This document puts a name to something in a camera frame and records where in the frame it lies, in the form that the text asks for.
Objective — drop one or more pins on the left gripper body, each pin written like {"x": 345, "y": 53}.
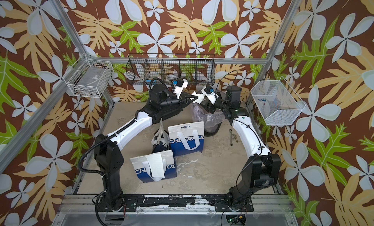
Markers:
{"x": 172, "y": 104}

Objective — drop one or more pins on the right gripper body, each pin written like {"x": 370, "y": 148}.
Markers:
{"x": 213, "y": 107}

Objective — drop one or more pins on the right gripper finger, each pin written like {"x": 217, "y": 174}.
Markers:
{"x": 208, "y": 90}
{"x": 205, "y": 101}

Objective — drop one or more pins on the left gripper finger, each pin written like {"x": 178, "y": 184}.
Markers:
{"x": 188, "y": 102}
{"x": 192, "y": 97}

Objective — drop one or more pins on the white receipt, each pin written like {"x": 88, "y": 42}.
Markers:
{"x": 201, "y": 97}
{"x": 161, "y": 136}
{"x": 157, "y": 167}

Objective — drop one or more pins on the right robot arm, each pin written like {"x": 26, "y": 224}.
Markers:
{"x": 261, "y": 171}

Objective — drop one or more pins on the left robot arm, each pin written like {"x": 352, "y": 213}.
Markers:
{"x": 105, "y": 158}

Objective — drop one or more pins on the right blue takeout bag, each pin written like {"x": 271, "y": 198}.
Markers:
{"x": 186, "y": 138}

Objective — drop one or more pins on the blue takeout bag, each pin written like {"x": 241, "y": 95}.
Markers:
{"x": 186, "y": 138}
{"x": 141, "y": 167}

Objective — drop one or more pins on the front blue takeout bag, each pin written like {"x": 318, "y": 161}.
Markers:
{"x": 141, "y": 167}

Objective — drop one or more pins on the tape roll in basket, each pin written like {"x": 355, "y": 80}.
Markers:
{"x": 171, "y": 78}

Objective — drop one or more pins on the small middle blue bag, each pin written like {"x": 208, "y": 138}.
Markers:
{"x": 160, "y": 148}

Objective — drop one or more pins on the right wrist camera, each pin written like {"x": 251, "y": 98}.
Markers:
{"x": 211, "y": 95}

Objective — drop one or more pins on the black wire basket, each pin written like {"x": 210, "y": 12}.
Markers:
{"x": 197, "y": 69}

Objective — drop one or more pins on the white wire basket right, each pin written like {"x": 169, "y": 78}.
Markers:
{"x": 278, "y": 102}

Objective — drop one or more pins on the white wire basket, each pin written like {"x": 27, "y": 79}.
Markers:
{"x": 88, "y": 77}
{"x": 278, "y": 102}

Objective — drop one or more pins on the white wire basket left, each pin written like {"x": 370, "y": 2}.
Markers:
{"x": 88, "y": 77}

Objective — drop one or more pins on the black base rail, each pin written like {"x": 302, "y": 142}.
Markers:
{"x": 137, "y": 202}

